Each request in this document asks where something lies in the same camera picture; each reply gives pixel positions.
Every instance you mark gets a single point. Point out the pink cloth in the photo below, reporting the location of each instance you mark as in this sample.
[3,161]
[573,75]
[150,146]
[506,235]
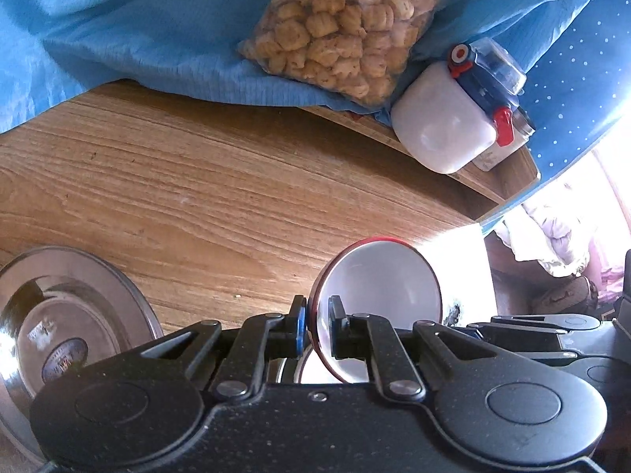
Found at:
[609,276]

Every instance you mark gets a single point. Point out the light blue cloth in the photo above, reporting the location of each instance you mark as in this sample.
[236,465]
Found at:
[123,24]

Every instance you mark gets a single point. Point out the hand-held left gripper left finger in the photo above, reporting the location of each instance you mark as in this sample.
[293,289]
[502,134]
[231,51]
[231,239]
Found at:
[298,327]

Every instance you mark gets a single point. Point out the blue dotted cloth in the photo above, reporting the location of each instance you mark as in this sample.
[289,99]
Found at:
[567,103]

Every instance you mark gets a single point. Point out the clear bag of puffed snacks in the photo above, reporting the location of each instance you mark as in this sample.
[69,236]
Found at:
[340,34]

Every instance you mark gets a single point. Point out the white bedding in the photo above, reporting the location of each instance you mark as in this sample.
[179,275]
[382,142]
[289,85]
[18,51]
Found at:
[557,236]

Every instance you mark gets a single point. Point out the brown bag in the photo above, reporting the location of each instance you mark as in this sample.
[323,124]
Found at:
[562,298]

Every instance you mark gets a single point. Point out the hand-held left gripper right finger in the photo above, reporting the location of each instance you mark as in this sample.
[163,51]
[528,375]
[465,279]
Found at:
[337,330]

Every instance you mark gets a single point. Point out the glass jar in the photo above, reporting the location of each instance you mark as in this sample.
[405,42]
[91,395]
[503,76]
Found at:
[498,155]

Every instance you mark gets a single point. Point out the white jug with blue lid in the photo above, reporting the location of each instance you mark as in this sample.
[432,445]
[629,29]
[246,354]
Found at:
[438,123]

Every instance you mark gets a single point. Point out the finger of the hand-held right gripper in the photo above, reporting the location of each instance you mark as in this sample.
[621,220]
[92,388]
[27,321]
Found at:
[532,327]

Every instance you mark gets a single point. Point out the large steel basin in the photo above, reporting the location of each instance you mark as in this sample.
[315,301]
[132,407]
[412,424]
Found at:
[74,305]

